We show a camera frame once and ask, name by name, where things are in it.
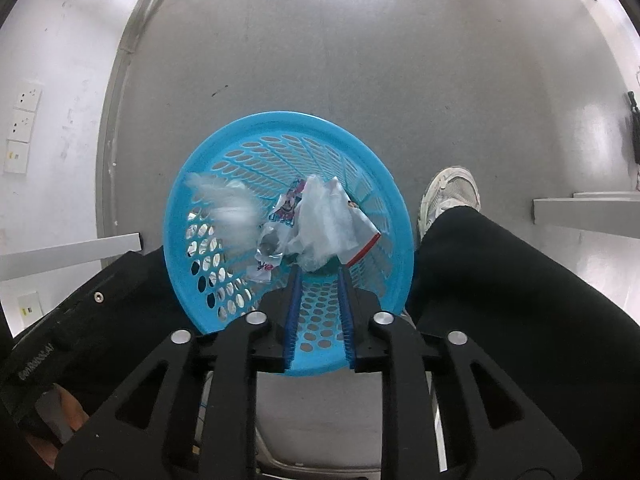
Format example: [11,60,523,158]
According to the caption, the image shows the white and red paper packet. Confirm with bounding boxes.
[339,199,382,266]

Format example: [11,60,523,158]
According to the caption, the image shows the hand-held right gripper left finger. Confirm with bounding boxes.
[56,266,303,480]

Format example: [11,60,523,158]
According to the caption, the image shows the clear plastic bag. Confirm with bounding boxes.
[287,175,362,272]

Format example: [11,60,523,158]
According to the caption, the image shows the person's black trouser leg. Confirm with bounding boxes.
[412,206,640,480]

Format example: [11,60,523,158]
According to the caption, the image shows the clear plastic wrap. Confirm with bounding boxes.
[186,171,262,252]

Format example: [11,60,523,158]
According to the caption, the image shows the blue printed snack wrapper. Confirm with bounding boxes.
[268,179,307,227]

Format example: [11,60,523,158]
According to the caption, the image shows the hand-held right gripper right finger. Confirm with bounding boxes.
[337,266,581,480]

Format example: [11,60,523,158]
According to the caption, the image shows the red printed wrapper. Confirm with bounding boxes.
[249,224,287,284]

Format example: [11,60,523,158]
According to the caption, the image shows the wall socket with yellow sticker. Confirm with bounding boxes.
[16,290,43,325]

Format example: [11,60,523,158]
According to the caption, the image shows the person's left hand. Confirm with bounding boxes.
[24,384,92,470]

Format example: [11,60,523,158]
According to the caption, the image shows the black wall-mounted object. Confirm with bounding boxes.
[625,90,640,166]

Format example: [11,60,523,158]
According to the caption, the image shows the person's white sneaker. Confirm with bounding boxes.
[418,166,482,242]

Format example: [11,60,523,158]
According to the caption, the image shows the white table frame bar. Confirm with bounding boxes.
[531,191,640,240]

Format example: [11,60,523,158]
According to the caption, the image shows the blue plastic perforated basket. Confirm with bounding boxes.
[162,110,417,378]

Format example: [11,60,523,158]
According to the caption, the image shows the white wall socket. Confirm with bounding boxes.
[3,139,30,176]
[8,109,37,143]
[14,79,43,113]

